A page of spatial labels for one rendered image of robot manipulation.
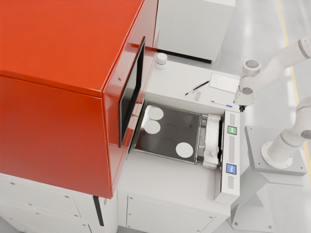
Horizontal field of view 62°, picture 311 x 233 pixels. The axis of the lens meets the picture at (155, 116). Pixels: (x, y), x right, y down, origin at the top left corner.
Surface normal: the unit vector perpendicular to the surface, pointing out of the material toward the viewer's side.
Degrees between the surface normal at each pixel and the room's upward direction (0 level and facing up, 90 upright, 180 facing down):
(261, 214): 0
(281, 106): 0
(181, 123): 0
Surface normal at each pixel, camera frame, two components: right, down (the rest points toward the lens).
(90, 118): -0.20, 0.77
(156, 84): 0.11, -0.60
